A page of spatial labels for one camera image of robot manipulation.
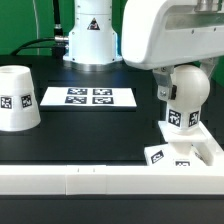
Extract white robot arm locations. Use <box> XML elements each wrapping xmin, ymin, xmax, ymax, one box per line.
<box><xmin>64</xmin><ymin>0</ymin><xmax>224</xmax><ymax>100</ymax></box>

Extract white marker sheet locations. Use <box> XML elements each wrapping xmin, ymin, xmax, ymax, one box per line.
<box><xmin>41</xmin><ymin>87</ymin><xmax>137</xmax><ymax>107</ymax></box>

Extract black cable with connector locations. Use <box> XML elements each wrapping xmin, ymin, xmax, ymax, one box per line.
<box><xmin>9</xmin><ymin>0</ymin><xmax>70</xmax><ymax>58</ymax></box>

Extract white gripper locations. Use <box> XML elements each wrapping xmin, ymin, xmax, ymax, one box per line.
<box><xmin>121</xmin><ymin>0</ymin><xmax>224</xmax><ymax>100</ymax></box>

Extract white lamp hood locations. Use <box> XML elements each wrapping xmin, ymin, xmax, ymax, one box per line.
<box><xmin>0</xmin><ymin>65</ymin><xmax>41</xmax><ymax>132</ymax></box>

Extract white lamp bulb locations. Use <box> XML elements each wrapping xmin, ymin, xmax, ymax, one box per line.
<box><xmin>166</xmin><ymin>65</ymin><xmax>210</xmax><ymax>134</ymax></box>

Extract thin white cable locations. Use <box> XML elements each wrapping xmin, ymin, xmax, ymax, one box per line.
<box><xmin>32</xmin><ymin>0</ymin><xmax>40</xmax><ymax>56</ymax></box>

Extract white lamp base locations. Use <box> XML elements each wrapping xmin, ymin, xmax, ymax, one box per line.
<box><xmin>144</xmin><ymin>121</ymin><xmax>206</xmax><ymax>168</ymax></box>

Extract white L-shaped fence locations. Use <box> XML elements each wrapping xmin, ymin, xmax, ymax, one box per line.
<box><xmin>0</xmin><ymin>124</ymin><xmax>224</xmax><ymax>195</ymax></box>

